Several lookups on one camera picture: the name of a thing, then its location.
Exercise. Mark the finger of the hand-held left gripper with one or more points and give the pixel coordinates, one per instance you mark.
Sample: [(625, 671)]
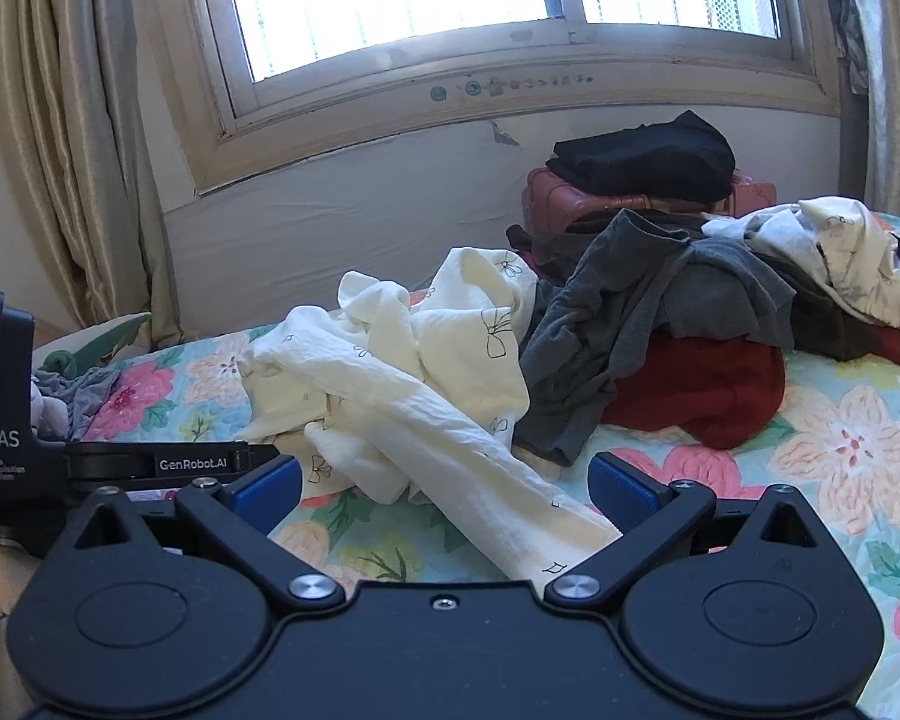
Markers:
[(180, 463)]

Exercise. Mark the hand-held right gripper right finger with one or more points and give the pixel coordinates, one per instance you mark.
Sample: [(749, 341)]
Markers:
[(622, 491)]

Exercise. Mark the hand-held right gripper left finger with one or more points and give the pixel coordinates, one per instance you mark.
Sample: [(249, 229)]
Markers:
[(270, 491)]

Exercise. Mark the grey-blue cloth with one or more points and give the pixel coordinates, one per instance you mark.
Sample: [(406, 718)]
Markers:
[(75, 397)]

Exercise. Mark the green and white cloth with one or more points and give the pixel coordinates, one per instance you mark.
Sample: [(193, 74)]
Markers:
[(97, 341)]

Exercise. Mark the red garment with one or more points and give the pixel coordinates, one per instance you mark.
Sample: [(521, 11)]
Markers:
[(697, 390)]

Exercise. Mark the grey garment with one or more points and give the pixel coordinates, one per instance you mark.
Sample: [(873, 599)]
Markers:
[(585, 330)]

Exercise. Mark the floral bedspread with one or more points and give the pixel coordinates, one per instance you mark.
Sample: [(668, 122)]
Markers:
[(832, 450)]

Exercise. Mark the dark brown garment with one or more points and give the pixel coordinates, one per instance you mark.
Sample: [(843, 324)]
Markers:
[(825, 330)]

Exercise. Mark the red suitcase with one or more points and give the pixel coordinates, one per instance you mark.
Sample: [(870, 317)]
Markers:
[(555, 199)]

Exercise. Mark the cream ruffled bow-print garment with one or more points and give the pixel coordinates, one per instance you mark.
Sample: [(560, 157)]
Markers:
[(855, 255)]

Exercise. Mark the folded black garment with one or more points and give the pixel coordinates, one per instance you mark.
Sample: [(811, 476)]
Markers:
[(645, 157)]

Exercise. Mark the grey sheer curtain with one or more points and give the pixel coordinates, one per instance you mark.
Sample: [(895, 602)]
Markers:
[(855, 30)]

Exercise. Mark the window with beige frame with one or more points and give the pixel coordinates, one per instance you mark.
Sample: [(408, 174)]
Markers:
[(420, 0)]

